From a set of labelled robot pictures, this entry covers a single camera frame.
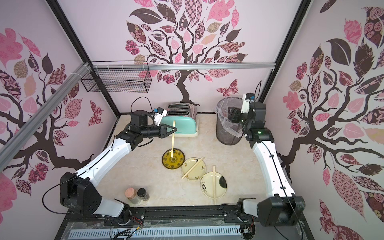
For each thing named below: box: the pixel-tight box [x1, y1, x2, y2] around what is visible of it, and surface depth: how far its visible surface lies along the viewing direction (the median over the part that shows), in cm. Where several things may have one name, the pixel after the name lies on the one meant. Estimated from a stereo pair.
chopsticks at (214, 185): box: [213, 165, 216, 205], surface depth 84 cm
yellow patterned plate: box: [161, 148, 185, 170], surface depth 95 cm
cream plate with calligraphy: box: [181, 157, 207, 181], surface depth 91 cm
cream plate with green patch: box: [200, 171, 228, 199], surface depth 85 cm
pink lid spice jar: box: [124, 187, 141, 205], surface depth 73 cm
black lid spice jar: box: [137, 187, 150, 202], surface depth 74 cm
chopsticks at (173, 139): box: [171, 120, 176, 158], surface depth 76 cm
